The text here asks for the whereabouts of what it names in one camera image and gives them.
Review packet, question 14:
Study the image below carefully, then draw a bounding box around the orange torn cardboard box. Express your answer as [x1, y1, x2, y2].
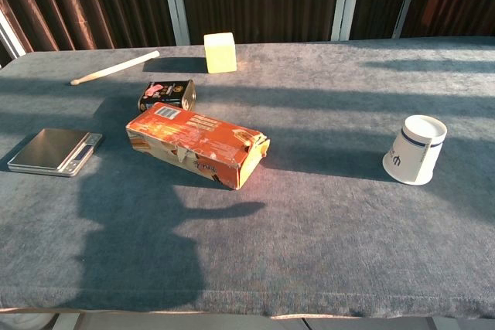
[125, 101, 271, 191]

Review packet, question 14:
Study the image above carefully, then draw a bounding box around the wooden drumstick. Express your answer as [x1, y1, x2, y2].
[70, 50, 161, 87]

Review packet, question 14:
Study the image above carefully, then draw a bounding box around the black luncheon meat tin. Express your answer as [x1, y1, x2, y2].
[137, 79, 197, 114]

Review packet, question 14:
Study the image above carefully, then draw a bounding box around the silver digital pocket scale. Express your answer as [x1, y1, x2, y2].
[7, 128, 104, 179]

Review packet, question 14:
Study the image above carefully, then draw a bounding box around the white paper cup blue print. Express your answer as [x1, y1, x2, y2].
[382, 114, 449, 186]

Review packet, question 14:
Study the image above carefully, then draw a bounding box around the dark brown curtain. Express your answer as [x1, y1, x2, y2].
[0, 0, 495, 68]

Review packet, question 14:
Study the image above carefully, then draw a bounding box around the pale yellow foam cube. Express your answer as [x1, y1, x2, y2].
[203, 32, 237, 75]

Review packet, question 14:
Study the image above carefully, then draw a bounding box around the grey blue table cloth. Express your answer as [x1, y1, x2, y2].
[0, 36, 495, 321]

